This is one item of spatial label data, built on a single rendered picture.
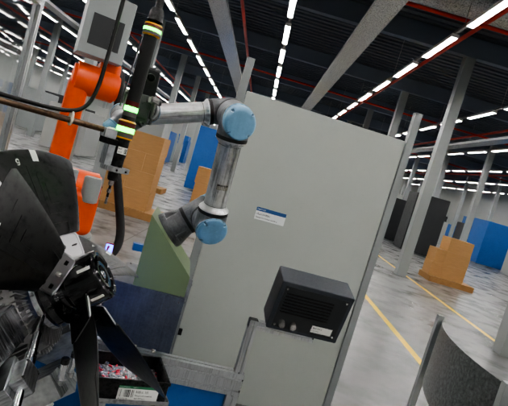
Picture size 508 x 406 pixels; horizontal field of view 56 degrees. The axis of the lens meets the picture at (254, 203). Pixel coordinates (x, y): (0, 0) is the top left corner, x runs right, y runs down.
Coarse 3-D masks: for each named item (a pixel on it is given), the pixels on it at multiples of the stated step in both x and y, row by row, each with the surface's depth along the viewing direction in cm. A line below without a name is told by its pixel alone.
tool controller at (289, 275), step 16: (288, 272) 162; (304, 272) 166; (272, 288) 167; (288, 288) 156; (304, 288) 157; (320, 288) 159; (336, 288) 162; (272, 304) 161; (288, 304) 159; (304, 304) 159; (320, 304) 159; (336, 304) 160; (272, 320) 161; (288, 320) 161; (304, 320) 161; (320, 320) 162; (336, 320) 162; (320, 336) 164; (336, 336) 165
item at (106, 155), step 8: (104, 136) 112; (112, 136) 113; (104, 144) 114; (112, 144) 113; (104, 152) 114; (112, 152) 114; (104, 160) 113; (104, 168) 113; (112, 168) 113; (120, 168) 114
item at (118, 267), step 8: (80, 240) 139; (88, 240) 142; (88, 248) 136; (96, 248) 140; (104, 256) 136; (112, 256) 142; (112, 264) 133; (120, 264) 138; (112, 272) 126; (120, 272) 130; (128, 272) 136
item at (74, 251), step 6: (66, 234) 112; (72, 234) 113; (66, 240) 112; (72, 240) 113; (78, 240) 113; (66, 246) 111; (72, 246) 112; (78, 246) 113; (66, 252) 111; (72, 252) 111; (78, 252) 112; (84, 252) 113
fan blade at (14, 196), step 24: (0, 192) 81; (24, 192) 87; (0, 216) 81; (24, 216) 87; (0, 240) 82; (24, 240) 87; (48, 240) 94; (0, 264) 83; (24, 264) 89; (48, 264) 96; (0, 288) 85; (24, 288) 92
